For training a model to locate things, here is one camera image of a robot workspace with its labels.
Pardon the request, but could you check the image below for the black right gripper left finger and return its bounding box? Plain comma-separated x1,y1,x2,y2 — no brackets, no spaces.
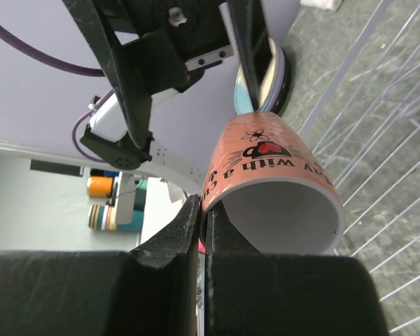
0,195,200,335

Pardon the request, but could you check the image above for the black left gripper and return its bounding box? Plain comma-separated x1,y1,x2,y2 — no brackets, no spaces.
62,0,277,148

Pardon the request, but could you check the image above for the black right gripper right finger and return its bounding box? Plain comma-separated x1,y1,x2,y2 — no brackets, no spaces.
204,209,389,335

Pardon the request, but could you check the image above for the cream and blue plate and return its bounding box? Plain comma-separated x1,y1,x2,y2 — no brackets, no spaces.
233,38,291,115

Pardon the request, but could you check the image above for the pink patterned cup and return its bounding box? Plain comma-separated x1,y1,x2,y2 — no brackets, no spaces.
201,112,345,255

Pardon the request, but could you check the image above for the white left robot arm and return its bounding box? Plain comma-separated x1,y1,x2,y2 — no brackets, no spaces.
65,1,272,168

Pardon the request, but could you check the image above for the striped spool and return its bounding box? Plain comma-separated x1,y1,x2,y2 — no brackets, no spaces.
87,204,143,232

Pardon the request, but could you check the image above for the orange spool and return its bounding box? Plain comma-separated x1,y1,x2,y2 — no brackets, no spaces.
87,176,114,198

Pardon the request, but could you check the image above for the white folded cloth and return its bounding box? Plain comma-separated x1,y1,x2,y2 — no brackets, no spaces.
300,0,343,11

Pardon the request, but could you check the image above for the white wire dish rack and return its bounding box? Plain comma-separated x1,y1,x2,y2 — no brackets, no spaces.
301,1,420,335

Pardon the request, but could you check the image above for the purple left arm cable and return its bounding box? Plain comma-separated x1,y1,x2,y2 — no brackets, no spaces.
0,12,115,164

